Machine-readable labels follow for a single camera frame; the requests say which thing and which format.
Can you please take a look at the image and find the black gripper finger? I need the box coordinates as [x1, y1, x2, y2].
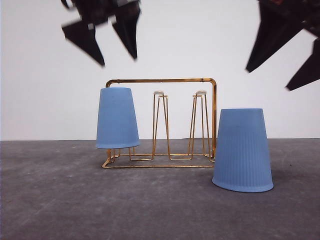
[245, 0, 306, 73]
[285, 37, 320, 92]
[61, 20, 105, 66]
[112, 1, 141, 61]

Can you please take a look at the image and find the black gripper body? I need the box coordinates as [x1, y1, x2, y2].
[60, 0, 140, 25]
[258, 0, 320, 37]

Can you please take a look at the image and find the blue ribbed cup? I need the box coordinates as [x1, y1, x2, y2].
[212, 108, 274, 193]
[96, 87, 140, 149]

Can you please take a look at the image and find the gold wire cup rack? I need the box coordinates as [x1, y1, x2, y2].
[102, 78, 217, 169]

